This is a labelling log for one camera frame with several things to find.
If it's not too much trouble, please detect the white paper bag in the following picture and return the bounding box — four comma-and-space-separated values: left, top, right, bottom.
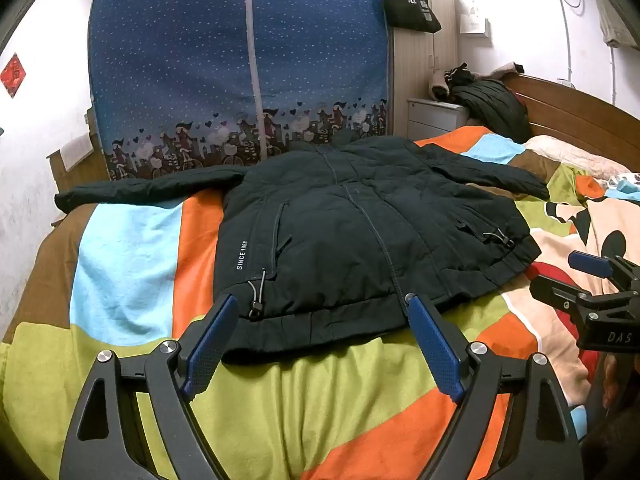
459, 0, 490, 38

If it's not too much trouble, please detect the beige garment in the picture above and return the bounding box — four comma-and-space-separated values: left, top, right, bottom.
431, 61, 524, 101

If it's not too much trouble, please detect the white drawer unit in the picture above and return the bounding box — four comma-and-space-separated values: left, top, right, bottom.
406, 97, 471, 142

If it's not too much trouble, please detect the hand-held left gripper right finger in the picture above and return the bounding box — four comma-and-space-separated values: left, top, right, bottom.
404, 292, 586, 480

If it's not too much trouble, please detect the white wall cable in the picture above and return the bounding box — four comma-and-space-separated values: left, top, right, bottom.
545, 0, 586, 86

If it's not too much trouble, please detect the black puffer jacket pile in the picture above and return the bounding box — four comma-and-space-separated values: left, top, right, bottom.
450, 78, 532, 143

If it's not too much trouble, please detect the light blue cloth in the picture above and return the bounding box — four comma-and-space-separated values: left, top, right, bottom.
607, 172, 640, 196

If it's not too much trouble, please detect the red wall decoration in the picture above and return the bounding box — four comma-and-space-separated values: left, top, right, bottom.
0, 52, 27, 98

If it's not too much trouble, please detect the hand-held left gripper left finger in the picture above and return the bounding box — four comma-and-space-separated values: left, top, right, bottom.
59, 292, 240, 480

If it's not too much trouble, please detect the grey hanging cloth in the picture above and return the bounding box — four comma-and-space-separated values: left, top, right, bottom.
592, 0, 640, 51

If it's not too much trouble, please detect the dark green padded jacket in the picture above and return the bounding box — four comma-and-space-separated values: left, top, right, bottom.
54, 129, 551, 365

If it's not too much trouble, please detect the white paper sheet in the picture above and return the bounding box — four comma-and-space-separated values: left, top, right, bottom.
60, 135, 96, 171

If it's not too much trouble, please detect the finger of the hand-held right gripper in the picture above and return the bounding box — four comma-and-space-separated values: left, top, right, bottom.
530, 272, 593, 318
568, 251, 640, 293

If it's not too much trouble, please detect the black tote bag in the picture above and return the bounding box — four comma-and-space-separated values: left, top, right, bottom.
381, 0, 443, 34

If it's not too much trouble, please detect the wooden headboard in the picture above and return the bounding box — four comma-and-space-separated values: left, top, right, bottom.
502, 74, 640, 163

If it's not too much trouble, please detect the wooden desk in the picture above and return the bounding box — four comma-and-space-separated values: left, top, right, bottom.
47, 110, 108, 193

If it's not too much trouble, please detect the light wooden wardrobe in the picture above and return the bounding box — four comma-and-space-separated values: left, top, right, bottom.
387, 0, 460, 141

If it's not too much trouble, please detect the person's right hand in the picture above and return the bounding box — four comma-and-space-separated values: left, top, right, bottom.
601, 354, 623, 409

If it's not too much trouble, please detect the colourful patchwork bed sheet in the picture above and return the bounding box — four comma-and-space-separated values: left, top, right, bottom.
0, 125, 640, 480

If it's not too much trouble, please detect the blue dotted fabric wardrobe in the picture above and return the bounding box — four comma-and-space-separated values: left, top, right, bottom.
86, 0, 392, 182

